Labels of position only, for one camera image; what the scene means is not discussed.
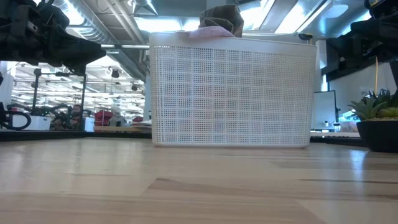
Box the white box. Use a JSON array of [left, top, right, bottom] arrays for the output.
[[11, 114, 52, 131]]

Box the white board panel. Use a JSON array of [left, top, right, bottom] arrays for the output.
[[312, 90, 338, 130]]

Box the red bin stack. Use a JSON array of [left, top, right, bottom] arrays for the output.
[[94, 110, 114, 127]]

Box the pink garment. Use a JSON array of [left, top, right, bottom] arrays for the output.
[[178, 26, 236, 40]]

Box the black looped cable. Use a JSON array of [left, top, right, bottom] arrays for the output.
[[0, 102, 32, 131]]

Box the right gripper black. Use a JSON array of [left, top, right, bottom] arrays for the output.
[[325, 0, 398, 71]]

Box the person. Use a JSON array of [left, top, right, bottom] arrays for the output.
[[54, 104, 83, 131]]

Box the potted succulent black pot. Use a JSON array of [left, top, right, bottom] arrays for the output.
[[347, 88, 398, 153]]

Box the white perforated plastic basket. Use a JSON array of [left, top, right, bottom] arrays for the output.
[[149, 30, 318, 149]]

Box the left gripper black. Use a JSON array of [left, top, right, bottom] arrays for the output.
[[0, 0, 107, 76]]

